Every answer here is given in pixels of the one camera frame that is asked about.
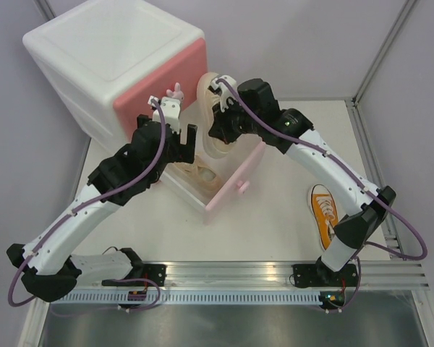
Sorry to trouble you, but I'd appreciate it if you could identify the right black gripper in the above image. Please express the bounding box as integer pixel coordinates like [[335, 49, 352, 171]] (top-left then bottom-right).
[[210, 95, 262, 144]]

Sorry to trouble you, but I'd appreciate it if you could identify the cream sneaker with laces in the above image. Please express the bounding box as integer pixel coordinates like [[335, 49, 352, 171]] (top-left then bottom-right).
[[171, 155, 223, 197]]

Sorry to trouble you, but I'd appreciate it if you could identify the light pink drawer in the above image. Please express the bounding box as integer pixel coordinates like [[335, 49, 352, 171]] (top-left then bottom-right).
[[161, 100, 267, 226]]

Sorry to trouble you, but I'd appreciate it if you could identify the dark pink drawer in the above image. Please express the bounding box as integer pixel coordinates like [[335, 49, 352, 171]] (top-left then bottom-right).
[[113, 38, 208, 140]]

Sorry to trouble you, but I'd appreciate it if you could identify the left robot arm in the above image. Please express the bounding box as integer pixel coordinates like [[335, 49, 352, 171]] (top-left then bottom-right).
[[7, 115, 197, 307]]

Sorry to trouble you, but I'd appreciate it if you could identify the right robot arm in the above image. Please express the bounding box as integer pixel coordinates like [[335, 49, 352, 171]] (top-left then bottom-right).
[[208, 75, 396, 286]]

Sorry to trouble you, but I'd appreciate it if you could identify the white plastic shoe cabinet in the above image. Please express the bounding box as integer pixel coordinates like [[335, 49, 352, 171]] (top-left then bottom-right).
[[22, 1, 205, 153]]

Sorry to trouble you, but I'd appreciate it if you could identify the pink bunny drawer knob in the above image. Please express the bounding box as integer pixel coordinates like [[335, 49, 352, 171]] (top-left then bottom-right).
[[166, 82, 184, 103]]

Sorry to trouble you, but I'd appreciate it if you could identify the orange sneaker near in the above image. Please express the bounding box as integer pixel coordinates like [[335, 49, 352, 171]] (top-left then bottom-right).
[[307, 184, 339, 250]]

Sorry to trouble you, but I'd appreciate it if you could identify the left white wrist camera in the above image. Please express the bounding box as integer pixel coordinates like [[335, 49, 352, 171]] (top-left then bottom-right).
[[148, 95, 182, 134]]

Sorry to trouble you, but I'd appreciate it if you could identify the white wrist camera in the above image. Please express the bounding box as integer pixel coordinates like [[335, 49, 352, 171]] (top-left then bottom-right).
[[148, 95, 182, 134], [208, 75, 237, 112]]

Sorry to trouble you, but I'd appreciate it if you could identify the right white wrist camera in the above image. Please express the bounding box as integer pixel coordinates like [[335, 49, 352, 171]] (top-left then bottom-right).
[[208, 75, 237, 112]]

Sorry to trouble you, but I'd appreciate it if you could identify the aluminium corner frame post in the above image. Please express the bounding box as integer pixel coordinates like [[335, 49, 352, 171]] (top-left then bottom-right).
[[350, 0, 420, 106]]

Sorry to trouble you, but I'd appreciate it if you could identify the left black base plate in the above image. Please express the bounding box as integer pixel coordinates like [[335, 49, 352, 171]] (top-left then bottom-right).
[[101, 263, 167, 287]]

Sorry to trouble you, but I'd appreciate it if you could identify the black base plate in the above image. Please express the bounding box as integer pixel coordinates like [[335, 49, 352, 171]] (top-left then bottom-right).
[[292, 263, 359, 288], [101, 263, 167, 287]]

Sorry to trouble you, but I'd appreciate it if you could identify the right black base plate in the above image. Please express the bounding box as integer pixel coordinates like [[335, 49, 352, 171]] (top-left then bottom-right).
[[292, 263, 359, 288]]

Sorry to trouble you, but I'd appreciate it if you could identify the white slotted cable duct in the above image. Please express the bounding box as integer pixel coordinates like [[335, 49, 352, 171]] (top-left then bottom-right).
[[57, 289, 322, 305]]

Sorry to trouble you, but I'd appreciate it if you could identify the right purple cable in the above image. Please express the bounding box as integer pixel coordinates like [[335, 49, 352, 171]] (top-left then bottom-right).
[[216, 77, 428, 314]]

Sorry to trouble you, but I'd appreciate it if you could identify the aluminium mounting rail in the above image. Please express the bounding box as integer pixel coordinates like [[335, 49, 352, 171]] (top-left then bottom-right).
[[35, 260, 430, 290]]

